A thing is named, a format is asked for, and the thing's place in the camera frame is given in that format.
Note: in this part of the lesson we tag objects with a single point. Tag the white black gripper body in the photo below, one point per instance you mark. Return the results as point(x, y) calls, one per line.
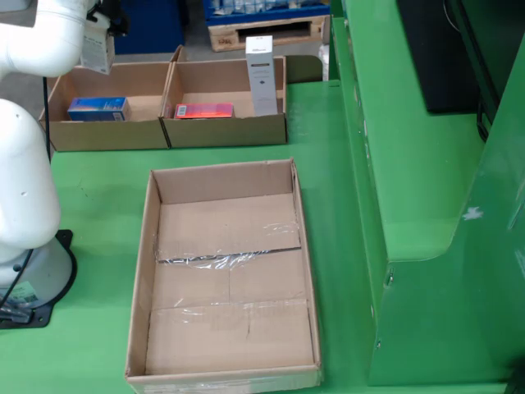
point(97, 12)

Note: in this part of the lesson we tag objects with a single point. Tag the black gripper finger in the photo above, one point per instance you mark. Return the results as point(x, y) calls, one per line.
point(119, 20)

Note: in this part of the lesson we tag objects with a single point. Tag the cow print hand cream box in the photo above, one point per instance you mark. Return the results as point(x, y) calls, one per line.
point(98, 53)

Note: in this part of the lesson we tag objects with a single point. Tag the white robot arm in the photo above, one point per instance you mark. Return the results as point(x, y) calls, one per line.
point(24, 184)

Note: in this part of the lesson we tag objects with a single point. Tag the open cardboard box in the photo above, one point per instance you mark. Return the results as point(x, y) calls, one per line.
point(229, 133)
point(123, 82)

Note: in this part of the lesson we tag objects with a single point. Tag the blue product box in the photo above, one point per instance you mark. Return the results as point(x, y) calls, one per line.
point(98, 108)

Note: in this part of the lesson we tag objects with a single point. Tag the red product box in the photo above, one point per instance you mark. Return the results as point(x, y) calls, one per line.
point(205, 111)

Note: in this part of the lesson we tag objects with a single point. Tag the tall white product box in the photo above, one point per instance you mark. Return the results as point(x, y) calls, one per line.
point(262, 82)

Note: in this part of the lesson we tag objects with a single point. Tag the large shallow cardboard tray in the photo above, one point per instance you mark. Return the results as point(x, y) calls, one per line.
point(246, 340)

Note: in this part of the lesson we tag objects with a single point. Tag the blue plastic crate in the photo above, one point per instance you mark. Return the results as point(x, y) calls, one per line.
point(152, 28)

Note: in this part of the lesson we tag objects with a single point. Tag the wooden pallet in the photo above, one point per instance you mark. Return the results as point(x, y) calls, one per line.
point(223, 39)

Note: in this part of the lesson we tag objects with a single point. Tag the dark green rounded panel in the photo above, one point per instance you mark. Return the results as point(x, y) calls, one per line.
point(303, 70)

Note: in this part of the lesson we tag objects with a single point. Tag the black monitor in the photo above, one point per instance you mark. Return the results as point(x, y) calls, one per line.
point(443, 61)

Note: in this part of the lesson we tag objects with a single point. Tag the green metal shelf unit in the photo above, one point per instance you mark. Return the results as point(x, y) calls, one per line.
point(410, 184)

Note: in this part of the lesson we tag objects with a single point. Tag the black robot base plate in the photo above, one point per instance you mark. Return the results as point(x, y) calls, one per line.
point(41, 318)

